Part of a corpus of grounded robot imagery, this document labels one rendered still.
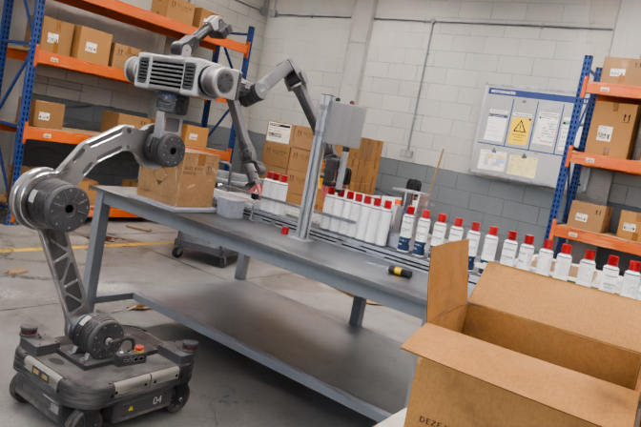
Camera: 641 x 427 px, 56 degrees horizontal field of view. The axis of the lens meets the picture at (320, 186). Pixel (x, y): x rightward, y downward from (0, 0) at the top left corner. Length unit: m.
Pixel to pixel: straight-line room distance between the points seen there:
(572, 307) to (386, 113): 6.56
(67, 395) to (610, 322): 1.89
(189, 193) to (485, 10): 5.22
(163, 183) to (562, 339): 2.17
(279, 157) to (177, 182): 3.81
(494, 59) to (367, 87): 1.68
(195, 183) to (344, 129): 0.81
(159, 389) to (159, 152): 0.97
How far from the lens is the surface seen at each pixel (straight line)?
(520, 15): 7.36
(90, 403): 2.51
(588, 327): 1.32
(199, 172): 3.02
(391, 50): 7.91
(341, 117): 2.69
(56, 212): 2.35
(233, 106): 3.22
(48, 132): 6.16
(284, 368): 2.95
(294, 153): 6.60
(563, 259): 2.39
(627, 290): 2.36
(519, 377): 0.96
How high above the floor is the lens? 1.31
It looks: 5 degrees down
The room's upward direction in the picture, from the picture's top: 11 degrees clockwise
